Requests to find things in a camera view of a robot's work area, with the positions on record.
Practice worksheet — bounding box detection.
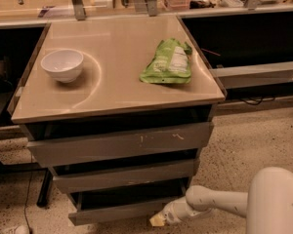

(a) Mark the black table leg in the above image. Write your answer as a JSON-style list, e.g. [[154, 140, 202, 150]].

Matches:
[[36, 170, 53, 208]]

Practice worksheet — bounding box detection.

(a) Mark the grey side bench rail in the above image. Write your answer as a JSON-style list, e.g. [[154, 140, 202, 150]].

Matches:
[[210, 61, 293, 89]]

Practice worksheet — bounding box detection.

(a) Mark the grey top drawer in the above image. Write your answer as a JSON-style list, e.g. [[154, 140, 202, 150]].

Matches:
[[27, 122, 213, 167]]

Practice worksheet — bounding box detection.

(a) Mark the grey metal shelf bracket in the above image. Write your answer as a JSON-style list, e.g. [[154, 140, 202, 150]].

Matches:
[[71, 0, 86, 20]]

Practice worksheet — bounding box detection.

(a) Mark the black floor cable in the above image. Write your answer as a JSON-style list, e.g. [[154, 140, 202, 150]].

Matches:
[[23, 171, 34, 234]]

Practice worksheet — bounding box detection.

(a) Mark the white ceramic bowl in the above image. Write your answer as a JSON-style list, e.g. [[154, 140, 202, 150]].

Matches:
[[40, 49, 84, 83]]

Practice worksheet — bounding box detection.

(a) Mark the grey drawer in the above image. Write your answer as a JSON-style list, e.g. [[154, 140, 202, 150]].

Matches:
[[27, 122, 213, 167], [68, 177, 189, 225], [53, 159, 197, 194]]

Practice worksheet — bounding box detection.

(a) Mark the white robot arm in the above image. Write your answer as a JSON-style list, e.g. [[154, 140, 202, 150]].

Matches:
[[150, 167, 293, 234]]

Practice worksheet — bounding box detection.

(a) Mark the green snack bag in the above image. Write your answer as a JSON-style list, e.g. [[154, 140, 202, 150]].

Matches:
[[140, 38, 192, 84]]

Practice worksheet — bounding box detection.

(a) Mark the white sneaker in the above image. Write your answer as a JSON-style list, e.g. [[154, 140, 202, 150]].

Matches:
[[3, 225, 30, 234]]

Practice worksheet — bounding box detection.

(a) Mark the grey drawer cabinet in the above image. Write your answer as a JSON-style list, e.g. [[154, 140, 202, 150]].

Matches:
[[7, 15, 228, 226]]

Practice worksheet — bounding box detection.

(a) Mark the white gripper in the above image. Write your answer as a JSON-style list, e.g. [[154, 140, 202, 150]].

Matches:
[[149, 197, 211, 227]]

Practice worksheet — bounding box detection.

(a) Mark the grey middle drawer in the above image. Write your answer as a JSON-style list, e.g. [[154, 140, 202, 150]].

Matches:
[[53, 159, 197, 194]]

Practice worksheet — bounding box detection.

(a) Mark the grey bottom drawer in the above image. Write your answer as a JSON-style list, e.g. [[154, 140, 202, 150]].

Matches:
[[68, 177, 189, 225]]

